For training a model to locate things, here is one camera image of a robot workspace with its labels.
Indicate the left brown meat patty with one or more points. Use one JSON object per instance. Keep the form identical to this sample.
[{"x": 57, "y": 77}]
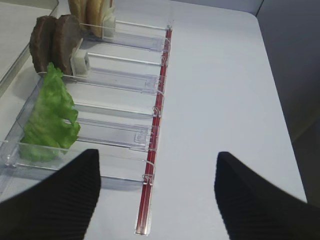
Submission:
[{"x": 41, "y": 41}]

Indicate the right brown meat patty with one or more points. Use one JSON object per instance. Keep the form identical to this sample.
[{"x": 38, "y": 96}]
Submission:
[{"x": 66, "y": 37}]

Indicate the brown meat patty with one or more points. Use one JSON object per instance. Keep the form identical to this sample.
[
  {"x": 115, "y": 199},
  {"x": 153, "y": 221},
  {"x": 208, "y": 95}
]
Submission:
[
  {"x": 41, "y": 41},
  {"x": 66, "y": 37}
]

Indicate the clear acrylic right rack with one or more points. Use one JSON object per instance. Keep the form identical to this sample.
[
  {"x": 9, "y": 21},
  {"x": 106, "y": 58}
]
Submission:
[{"x": 114, "y": 84}]

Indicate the golden bun half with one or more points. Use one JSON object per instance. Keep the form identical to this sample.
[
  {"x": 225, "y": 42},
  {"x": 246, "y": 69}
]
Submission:
[
  {"x": 78, "y": 9},
  {"x": 96, "y": 11}
]

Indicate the left golden bun half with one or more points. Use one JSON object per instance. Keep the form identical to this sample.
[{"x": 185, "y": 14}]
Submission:
[{"x": 78, "y": 9}]

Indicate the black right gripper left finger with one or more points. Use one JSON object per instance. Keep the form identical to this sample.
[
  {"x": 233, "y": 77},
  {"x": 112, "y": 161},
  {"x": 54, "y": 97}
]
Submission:
[{"x": 58, "y": 208}]

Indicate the green lettuce leaf in rack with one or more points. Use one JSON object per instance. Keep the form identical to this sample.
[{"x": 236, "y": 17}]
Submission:
[{"x": 52, "y": 124}]

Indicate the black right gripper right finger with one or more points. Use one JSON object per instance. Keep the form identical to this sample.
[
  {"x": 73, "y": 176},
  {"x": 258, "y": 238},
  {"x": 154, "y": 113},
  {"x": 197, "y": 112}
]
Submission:
[{"x": 252, "y": 208}]

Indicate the right golden bun half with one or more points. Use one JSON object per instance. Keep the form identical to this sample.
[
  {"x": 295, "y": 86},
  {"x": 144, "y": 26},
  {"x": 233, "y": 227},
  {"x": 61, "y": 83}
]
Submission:
[{"x": 96, "y": 11}]

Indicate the red rail strip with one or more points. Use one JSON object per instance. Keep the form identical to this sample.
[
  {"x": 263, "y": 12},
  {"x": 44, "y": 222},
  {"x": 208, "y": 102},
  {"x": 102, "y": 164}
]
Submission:
[{"x": 144, "y": 213}]

